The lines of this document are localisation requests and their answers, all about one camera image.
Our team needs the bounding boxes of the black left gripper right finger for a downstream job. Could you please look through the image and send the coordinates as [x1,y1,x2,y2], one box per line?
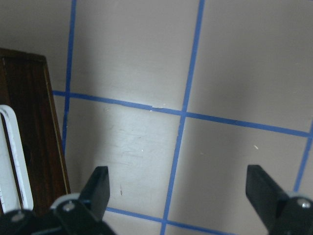
[246,164,290,233]

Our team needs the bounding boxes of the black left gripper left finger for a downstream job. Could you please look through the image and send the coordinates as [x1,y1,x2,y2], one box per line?
[78,166,110,220]

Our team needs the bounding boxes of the white drawer handle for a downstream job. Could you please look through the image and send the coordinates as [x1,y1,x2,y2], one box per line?
[0,105,34,213]

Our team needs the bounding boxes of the dark brown wooden drawer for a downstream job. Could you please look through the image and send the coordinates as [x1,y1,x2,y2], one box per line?
[0,48,70,215]

